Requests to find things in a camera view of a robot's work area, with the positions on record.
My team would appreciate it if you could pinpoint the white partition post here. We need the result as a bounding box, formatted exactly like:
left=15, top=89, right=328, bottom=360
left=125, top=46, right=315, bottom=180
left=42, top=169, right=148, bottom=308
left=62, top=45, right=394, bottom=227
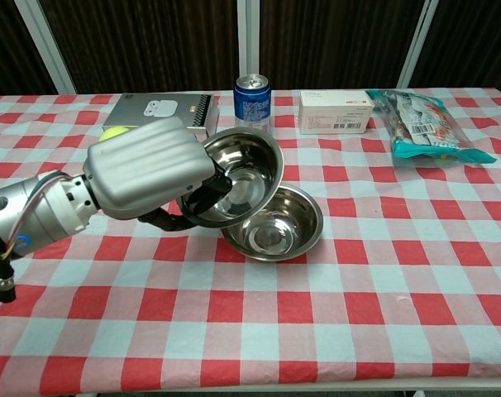
left=396, top=0, right=441, bottom=89
left=13, top=0, right=77, bottom=95
left=236, top=0, right=261, bottom=91

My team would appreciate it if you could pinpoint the white cardboard box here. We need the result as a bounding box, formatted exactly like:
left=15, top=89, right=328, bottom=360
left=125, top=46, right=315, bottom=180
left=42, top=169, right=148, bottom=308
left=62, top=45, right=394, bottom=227
left=298, top=89, right=375, bottom=136

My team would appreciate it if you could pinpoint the dark ribbed partition panel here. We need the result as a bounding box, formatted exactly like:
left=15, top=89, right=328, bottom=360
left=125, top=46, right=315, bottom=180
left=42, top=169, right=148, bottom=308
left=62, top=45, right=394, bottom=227
left=410, top=0, right=501, bottom=89
left=258, top=0, right=418, bottom=91
left=0, top=0, right=58, bottom=97
left=39, top=0, right=240, bottom=95

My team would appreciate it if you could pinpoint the red white checkered tablecloth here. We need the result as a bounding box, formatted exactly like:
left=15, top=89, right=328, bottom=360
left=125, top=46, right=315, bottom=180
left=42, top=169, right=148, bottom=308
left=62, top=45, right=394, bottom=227
left=0, top=86, right=501, bottom=392

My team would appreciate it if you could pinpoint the silver earbuds box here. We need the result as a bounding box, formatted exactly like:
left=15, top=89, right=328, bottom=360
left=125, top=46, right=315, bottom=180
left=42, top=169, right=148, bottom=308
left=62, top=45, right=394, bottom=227
left=102, top=93, right=221, bottom=134

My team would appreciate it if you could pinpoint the stainless steel bowl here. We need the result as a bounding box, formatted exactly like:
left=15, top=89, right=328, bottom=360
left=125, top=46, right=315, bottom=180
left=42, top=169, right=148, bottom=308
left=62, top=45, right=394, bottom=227
left=219, top=184, right=325, bottom=262
left=227, top=184, right=324, bottom=254
left=179, top=127, right=285, bottom=229

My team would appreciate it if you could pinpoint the teal snack bag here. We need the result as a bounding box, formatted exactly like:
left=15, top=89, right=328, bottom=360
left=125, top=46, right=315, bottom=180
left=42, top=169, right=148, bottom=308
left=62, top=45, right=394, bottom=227
left=365, top=88, right=499, bottom=169

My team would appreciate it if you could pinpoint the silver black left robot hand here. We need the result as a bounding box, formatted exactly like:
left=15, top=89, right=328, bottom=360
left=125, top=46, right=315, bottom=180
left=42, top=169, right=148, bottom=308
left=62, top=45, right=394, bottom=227
left=83, top=116, right=234, bottom=233

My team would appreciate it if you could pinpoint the yellow tennis ball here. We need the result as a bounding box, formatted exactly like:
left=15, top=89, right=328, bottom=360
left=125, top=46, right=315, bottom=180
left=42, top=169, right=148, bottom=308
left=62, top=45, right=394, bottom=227
left=99, top=127, right=132, bottom=144

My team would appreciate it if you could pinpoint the blue white drink can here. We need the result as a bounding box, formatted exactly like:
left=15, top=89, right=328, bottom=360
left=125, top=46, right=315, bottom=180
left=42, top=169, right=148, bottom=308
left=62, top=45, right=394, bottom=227
left=232, top=73, right=273, bottom=136

